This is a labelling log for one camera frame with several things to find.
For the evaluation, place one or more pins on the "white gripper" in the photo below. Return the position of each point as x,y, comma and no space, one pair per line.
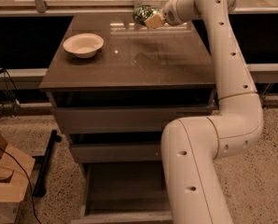
169,15

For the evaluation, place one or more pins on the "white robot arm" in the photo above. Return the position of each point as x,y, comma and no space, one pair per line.
190,145

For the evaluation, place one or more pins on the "grey drawer cabinet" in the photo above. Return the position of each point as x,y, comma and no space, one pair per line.
136,67

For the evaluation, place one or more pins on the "top grey drawer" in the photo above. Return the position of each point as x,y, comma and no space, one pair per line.
73,120

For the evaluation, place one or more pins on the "grey drawer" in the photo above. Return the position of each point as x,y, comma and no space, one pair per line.
131,192
116,152
73,120

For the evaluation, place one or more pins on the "middle grey drawer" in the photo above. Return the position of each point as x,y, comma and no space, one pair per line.
116,152

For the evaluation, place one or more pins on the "bottom grey drawer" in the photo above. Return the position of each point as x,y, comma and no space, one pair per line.
131,192

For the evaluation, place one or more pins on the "white bowl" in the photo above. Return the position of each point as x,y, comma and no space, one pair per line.
83,46

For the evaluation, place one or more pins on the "black metal stand leg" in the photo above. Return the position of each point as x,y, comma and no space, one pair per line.
40,190

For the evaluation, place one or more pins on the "cardboard box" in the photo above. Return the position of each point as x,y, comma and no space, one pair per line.
15,169

